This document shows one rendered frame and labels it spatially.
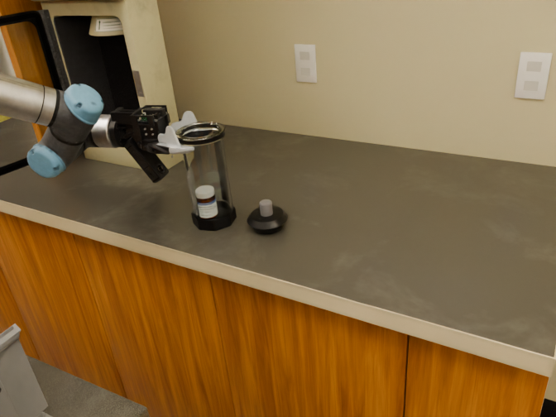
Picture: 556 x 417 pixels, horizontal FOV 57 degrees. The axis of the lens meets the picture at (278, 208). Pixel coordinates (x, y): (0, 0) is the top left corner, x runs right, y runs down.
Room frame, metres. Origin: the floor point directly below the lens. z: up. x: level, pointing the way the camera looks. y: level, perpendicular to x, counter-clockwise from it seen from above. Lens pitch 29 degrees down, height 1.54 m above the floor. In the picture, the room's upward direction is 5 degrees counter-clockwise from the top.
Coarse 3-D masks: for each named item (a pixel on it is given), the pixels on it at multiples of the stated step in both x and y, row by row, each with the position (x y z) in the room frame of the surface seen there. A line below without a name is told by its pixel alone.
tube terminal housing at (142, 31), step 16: (112, 0) 1.37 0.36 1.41; (128, 0) 1.36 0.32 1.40; (144, 0) 1.41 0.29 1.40; (128, 16) 1.35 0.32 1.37; (144, 16) 1.40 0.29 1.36; (128, 32) 1.36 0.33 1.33; (144, 32) 1.39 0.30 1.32; (160, 32) 1.43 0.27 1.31; (128, 48) 1.36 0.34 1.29; (144, 48) 1.38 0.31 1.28; (160, 48) 1.43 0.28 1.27; (64, 64) 1.51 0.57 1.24; (144, 64) 1.37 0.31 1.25; (160, 64) 1.42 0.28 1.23; (144, 80) 1.36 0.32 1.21; (160, 80) 1.41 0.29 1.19; (144, 96) 1.35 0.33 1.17; (160, 96) 1.40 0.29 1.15; (176, 112) 1.44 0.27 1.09; (96, 160) 1.50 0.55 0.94; (112, 160) 1.46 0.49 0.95; (128, 160) 1.42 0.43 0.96; (176, 160) 1.41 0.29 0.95
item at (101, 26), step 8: (96, 16) 1.46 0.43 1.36; (104, 16) 1.44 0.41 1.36; (112, 16) 1.44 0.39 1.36; (96, 24) 1.45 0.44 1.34; (104, 24) 1.44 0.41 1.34; (112, 24) 1.43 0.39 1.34; (120, 24) 1.43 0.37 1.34; (96, 32) 1.44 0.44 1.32; (104, 32) 1.43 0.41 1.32; (112, 32) 1.42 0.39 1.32; (120, 32) 1.42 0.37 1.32
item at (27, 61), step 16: (0, 16) 1.42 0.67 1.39; (0, 32) 1.41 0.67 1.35; (16, 32) 1.44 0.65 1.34; (32, 32) 1.47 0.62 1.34; (0, 48) 1.40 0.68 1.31; (16, 48) 1.43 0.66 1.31; (32, 48) 1.46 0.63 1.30; (0, 64) 1.39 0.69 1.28; (16, 64) 1.42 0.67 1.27; (32, 64) 1.46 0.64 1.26; (32, 80) 1.44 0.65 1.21; (48, 80) 1.48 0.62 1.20; (0, 128) 1.35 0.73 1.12; (16, 128) 1.38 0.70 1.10; (32, 128) 1.41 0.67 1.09; (0, 144) 1.34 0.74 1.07; (16, 144) 1.37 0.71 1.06; (32, 144) 1.40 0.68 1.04; (0, 160) 1.33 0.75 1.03; (16, 160) 1.36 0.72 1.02
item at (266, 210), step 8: (264, 200) 1.00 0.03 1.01; (256, 208) 1.02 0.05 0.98; (264, 208) 0.98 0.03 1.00; (272, 208) 1.01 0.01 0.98; (280, 208) 1.01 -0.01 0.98; (248, 216) 1.01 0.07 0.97; (256, 216) 0.99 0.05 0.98; (264, 216) 0.98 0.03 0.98; (272, 216) 0.98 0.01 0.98; (280, 216) 0.98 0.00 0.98; (256, 224) 0.96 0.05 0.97; (264, 224) 0.96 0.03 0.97; (272, 224) 0.96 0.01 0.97; (280, 224) 0.96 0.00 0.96; (264, 232) 0.96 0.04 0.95; (272, 232) 0.96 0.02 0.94
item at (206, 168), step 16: (192, 128) 1.09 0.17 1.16; (208, 128) 1.09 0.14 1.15; (224, 128) 1.05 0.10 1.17; (208, 144) 1.01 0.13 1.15; (192, 160) 1.01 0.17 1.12; (208, 160) 1.01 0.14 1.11; (224, 160) 1.04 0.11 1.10; (192, 176) 1.01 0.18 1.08; (208, 176) 1.01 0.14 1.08; (224, 176) 1.03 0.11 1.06; (192, 192) 1.02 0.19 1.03; (208, 192) 1.00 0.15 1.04; (224, 192) 1.02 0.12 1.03; (208, 208) 1.00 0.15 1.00; (224, 208) 1.02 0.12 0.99
